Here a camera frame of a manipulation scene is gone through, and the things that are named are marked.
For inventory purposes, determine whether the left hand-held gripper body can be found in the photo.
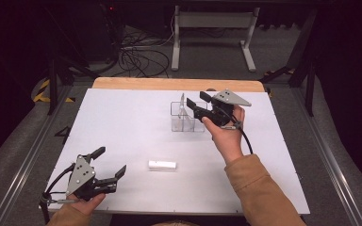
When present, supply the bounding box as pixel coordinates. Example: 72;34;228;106
65;153;119;202

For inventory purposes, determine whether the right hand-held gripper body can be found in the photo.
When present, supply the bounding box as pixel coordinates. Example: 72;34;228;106
193;89;253;128

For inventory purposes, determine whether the thin white pen with clip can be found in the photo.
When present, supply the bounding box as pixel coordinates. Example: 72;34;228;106
177;92;187;120

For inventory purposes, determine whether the clear plastic divided organizer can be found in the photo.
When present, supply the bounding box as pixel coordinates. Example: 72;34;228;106
170;101;208;133

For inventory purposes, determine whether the person's left hand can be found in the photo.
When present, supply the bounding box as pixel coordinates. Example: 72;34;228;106
67;192;107;218

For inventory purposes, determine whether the person's right hand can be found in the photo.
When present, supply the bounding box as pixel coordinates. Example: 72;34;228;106
201;105;246;165

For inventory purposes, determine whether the wooden table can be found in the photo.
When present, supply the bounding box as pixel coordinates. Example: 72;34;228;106
91;76;266;93

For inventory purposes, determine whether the white board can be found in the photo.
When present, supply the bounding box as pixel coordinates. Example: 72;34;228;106
44;88;311;217

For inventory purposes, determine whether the black tape floor mark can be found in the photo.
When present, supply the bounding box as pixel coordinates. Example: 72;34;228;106
54;125;72;145

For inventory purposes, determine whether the white rectangular eraser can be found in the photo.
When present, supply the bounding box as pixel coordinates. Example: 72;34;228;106
147;159;178;172

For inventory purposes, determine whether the white metal stand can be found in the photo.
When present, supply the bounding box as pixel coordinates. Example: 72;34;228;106
171;5;261;73

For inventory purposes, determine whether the black metal stand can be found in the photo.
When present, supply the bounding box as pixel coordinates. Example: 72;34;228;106
258;8;319;118
44;56;99;116

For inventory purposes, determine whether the yellow black hazard tape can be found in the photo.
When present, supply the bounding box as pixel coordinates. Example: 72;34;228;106
32;78;76;104

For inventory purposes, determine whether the black equipment rack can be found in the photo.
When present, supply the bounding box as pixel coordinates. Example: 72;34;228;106
83;0;125;62

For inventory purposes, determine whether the left hand-held gripper black cable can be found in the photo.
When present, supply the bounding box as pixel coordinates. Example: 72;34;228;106
37;162;77;226

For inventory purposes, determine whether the hand-held gripper black cable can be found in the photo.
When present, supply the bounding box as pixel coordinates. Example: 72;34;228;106
37;162;77;226
222;106;255;155

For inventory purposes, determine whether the right hand-held gripper black cable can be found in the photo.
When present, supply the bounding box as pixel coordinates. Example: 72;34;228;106
222;106;255;155

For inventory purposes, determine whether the aluminium floor rail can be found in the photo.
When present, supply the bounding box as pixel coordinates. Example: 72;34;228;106
290;88;362;226
0;84;76;226

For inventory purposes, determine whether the tangle of black floor cables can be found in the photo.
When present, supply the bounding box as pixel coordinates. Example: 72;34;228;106
118;26;172;79

